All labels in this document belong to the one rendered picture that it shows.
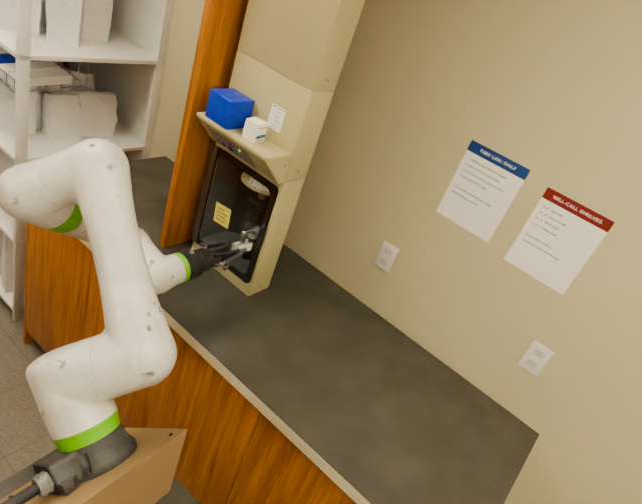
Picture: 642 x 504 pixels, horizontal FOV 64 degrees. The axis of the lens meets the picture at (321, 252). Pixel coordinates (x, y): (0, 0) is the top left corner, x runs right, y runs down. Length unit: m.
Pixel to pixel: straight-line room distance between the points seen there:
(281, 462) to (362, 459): 0.27
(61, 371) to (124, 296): 0.18
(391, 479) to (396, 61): 1.32
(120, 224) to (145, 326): 0.21
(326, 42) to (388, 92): 0.45
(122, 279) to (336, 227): 1.19
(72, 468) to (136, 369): 0.23
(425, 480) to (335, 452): 0.27
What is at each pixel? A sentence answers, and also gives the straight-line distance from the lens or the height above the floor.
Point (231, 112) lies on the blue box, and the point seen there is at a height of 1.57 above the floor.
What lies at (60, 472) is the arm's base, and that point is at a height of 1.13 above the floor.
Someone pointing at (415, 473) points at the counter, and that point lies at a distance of 1.60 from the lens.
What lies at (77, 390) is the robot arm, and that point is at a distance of 1.10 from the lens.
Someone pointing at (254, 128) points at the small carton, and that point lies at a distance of 1.59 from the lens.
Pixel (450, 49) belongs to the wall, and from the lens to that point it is 1.81.
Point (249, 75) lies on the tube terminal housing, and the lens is 1.71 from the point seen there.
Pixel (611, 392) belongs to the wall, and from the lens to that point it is 1.90.
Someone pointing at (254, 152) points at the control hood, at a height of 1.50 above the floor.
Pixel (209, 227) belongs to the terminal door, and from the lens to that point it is 1.92.
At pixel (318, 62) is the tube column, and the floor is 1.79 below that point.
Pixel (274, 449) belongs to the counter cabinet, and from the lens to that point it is 1.67.
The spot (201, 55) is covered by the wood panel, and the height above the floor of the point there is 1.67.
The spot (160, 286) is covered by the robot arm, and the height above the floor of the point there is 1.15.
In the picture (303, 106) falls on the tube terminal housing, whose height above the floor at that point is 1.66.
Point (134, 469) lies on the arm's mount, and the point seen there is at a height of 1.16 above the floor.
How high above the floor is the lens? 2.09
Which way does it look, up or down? 30 degrees down
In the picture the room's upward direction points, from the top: 21 degrees clockwise
